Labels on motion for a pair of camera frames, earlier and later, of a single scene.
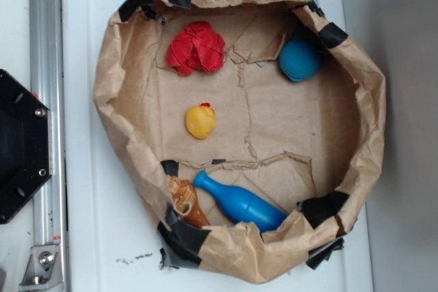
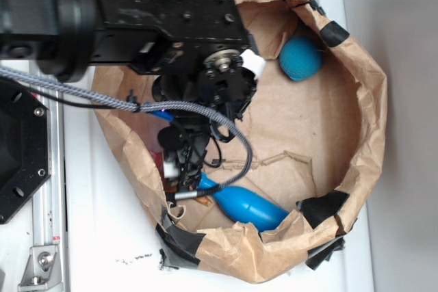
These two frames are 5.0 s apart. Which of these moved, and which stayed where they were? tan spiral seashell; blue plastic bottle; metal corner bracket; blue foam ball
Moved: tan spiral seashell
Stayed: metal corner bracket; blue plastic bottle; blue foam ball
